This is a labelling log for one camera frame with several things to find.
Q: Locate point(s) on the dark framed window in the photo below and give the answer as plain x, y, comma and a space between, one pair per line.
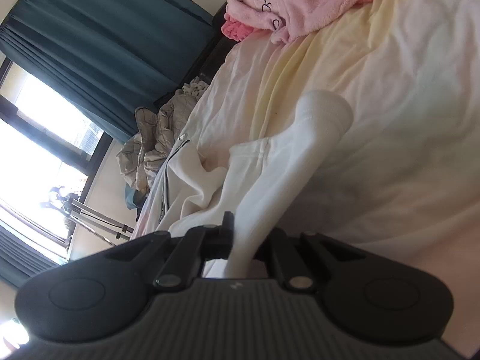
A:
50, 154

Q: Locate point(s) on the left teal curtain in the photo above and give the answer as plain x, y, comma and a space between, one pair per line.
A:
20, 261

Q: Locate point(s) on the black sofa bench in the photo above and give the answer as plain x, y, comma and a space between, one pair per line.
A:
210, 59

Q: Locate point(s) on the grey puffer jacket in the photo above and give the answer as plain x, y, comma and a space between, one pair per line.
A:
142, 156

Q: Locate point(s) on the right teal curtain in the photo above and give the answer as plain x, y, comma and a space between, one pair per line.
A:
107, 57

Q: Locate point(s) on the teal cushion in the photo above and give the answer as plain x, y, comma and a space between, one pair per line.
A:
134, 199

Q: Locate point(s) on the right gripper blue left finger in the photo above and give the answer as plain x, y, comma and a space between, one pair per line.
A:
199, 245

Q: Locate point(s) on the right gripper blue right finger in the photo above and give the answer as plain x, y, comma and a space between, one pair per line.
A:
282, 261

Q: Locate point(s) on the teal curtain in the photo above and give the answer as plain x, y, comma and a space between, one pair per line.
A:
107, 57
20, 261

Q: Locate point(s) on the pink and yellow bed quilt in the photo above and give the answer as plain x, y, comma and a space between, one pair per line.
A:
403, 182

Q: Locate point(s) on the cream white sweatpants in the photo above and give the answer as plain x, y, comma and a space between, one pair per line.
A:
261, 180

